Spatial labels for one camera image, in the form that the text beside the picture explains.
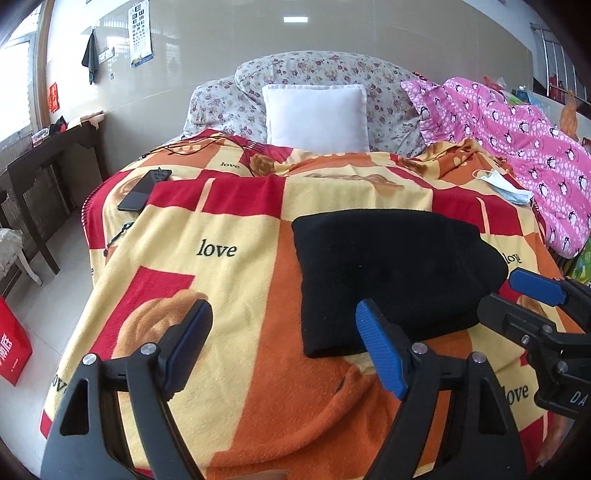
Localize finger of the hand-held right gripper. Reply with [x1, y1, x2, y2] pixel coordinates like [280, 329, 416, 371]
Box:
[478, 293, 573, 365]
[510, 268, 591, 333]

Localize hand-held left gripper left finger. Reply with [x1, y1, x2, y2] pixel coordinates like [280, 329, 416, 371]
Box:
[41, 299, 214, 480]

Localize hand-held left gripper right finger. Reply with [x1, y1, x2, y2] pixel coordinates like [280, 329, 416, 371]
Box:
[355, 298, 529, 480]

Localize black pants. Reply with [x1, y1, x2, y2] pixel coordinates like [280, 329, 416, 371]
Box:
[292, 209, 509, 358]

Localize green cloth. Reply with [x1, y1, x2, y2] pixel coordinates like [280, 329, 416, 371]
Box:
[566, 242, 591, 282]

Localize red orange printed blanket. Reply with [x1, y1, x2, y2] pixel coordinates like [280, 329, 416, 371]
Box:
[39, 129, 583, 480]

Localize blue face mask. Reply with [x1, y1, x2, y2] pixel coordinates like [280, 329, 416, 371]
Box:
[472, 168, 535, 205]

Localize black smartphone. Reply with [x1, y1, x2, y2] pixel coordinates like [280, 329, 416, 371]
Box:
[117, 168, 173, 213]

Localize pink penguin print blanket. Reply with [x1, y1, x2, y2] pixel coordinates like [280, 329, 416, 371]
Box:
[401, 78, 591, 259]

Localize red shopping bag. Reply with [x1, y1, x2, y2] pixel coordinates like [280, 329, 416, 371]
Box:
[0, 295, 33, 386]

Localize colourful plastic bags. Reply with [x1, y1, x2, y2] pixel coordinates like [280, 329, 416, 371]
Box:
[482, 76, 552, 109]

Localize white upholstered chair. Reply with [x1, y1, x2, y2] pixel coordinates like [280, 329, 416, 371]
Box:
[0, 191, 42, 296]

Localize woven radiator cover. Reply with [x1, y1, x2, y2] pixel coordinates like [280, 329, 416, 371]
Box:
[0, 134, 70, 227]

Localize metal railing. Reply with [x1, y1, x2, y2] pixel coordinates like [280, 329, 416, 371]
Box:
[531, 22, 591, 107]

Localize floral pillow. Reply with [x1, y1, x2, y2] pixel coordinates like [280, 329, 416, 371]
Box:
[183, 79, 269, 144]
[235, 51, 426, 155]

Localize dark wooden desk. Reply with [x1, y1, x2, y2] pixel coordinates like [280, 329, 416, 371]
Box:
[0, 114, 109, 275]

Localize white pillow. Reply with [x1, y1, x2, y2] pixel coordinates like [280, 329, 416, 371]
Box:
[262, 84, 371, 153]

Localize dark hanging cloth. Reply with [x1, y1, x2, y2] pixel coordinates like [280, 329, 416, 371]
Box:
[82, 31, 99, 85]

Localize eye chart poster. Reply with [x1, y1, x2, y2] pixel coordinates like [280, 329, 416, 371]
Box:
[127, 0, 154, 69]

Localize window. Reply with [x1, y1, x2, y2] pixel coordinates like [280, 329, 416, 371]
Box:
[0, 0, 47, 144]

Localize blue lanyard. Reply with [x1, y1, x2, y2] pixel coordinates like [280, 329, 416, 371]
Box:
[104, 222, 134, 257]

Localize black cable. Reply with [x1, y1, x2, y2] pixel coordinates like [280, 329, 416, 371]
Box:
[139, 136, 259, 178]

